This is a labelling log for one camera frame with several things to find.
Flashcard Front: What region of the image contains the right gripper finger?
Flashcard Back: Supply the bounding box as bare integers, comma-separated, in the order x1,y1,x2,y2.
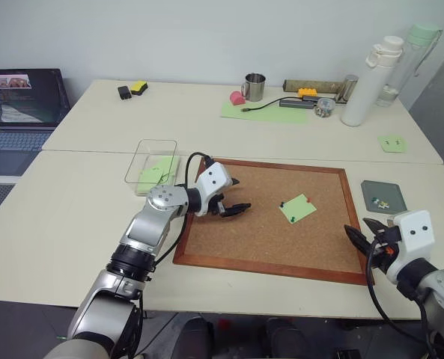
362,217,390,237
343,224,374,260

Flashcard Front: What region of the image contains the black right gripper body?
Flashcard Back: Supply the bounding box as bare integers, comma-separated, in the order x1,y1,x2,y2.
371,224,401,274

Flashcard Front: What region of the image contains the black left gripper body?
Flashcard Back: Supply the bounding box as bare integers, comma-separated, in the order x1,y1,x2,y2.
207,192,231,218

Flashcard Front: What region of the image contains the wood framed cork board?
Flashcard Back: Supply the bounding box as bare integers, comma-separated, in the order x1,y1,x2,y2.
172,157,376,286

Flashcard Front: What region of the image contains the green sticky note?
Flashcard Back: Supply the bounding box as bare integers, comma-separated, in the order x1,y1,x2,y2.
279,193,317,225

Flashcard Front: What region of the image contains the green note with marks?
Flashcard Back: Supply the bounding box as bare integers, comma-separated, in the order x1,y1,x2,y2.
377,134,408,153

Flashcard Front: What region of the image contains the small glass jar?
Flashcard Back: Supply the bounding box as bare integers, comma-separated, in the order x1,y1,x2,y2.
314,97,335,118

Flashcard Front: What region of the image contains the grey square tray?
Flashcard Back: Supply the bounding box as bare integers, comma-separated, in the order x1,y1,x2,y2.
360,179,409,215

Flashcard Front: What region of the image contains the light green paper sheet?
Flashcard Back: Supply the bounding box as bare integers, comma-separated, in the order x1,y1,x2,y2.
137,156,181,194

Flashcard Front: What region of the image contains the large green paper sheet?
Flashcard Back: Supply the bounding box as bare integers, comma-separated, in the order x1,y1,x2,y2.
220,99,308,126

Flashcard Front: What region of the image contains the clear plastic container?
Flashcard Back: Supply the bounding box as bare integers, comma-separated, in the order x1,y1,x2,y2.
125,138,181,197

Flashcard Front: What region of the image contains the stainless steel mug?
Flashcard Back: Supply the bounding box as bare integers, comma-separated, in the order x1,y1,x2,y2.
240,73,267,102

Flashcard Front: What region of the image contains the grey usb hub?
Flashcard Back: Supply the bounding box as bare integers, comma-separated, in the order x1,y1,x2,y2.
279,95,320,110

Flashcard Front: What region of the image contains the brown speckled roll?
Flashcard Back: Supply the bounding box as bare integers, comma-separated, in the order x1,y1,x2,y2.
283,79,344,94

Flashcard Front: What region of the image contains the white water bottle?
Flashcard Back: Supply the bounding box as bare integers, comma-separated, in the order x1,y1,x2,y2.
340,35,405,127

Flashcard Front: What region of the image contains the metal cylinder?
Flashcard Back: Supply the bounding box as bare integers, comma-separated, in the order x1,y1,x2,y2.
334,74,359,104

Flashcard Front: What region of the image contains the clear bottle green lid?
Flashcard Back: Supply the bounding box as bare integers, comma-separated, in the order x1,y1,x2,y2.
374,24,443,108

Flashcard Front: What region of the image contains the open dark laptop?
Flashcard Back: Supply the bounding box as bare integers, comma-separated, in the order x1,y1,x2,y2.
0,68,72,176

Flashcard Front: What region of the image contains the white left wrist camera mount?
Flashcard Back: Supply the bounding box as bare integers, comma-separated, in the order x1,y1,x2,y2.
195,161,234,217

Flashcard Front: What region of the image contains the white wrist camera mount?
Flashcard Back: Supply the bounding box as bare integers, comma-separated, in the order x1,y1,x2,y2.
195,161,234,217
386,209,433,285

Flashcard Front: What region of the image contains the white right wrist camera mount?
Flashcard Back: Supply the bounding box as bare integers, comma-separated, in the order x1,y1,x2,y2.
386,209,433,285

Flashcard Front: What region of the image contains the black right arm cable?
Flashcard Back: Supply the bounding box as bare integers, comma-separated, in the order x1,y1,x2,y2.
365,235,438,356

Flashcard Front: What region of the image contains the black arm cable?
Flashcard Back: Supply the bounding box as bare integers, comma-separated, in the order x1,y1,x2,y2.
141,151,212,322
365,235,438,356

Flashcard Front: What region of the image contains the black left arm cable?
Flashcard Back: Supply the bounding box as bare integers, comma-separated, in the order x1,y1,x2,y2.
141,151,212,322

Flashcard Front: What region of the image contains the black usb cable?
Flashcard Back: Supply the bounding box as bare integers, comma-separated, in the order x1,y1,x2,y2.
241,97,282,113

